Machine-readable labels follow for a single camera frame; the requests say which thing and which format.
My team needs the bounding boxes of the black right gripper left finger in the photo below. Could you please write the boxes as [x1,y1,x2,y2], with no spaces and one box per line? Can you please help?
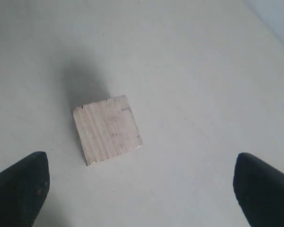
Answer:
[0,151,49,227]

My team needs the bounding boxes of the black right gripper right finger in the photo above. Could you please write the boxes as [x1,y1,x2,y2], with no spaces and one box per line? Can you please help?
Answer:
[233,153,284,227]

